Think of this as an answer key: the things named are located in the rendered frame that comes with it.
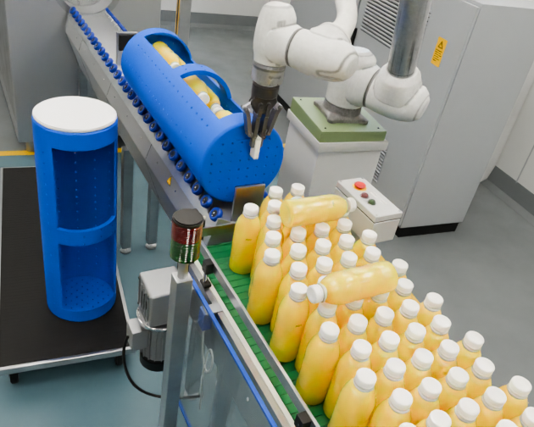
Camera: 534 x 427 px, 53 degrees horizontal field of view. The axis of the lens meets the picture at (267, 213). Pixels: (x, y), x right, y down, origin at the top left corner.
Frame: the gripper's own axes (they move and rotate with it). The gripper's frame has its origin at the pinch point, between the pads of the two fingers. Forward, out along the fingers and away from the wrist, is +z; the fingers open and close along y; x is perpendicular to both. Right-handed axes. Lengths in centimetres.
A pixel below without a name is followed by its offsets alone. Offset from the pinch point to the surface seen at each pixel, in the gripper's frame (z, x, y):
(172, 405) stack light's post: 49, -44, -38
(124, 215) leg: 90, 99, -11
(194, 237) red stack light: -7, -45, -37
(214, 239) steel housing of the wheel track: 27.0, -6.9, -12.9
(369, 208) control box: 6.2, -30.0, 22.7
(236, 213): 19.9, -4.7, -5.7
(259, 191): 12.9, -4.7, 1.3
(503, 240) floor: 116, 46, 231
